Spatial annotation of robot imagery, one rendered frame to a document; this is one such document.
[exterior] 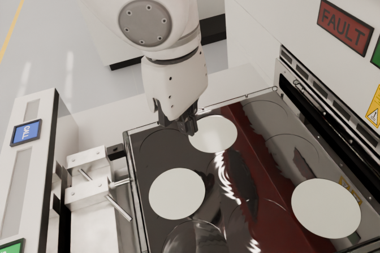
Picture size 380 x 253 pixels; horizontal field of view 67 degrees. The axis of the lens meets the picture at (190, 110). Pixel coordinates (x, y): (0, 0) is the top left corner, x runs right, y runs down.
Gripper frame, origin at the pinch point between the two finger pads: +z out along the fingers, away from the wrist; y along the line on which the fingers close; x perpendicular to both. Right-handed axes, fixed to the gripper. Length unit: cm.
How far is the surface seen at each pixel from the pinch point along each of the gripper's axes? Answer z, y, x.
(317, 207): 9.1, -2.2, 23.0
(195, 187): 9.1, 5.6, 4.6
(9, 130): 3.1, 18.4, -33.3
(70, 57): 99, -77, -219
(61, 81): 99, -50, -194
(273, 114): 9.1, -17.4, 8.1
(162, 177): 9.1, 7.3, -1.9
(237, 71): 17.0, -35.9, -12.0
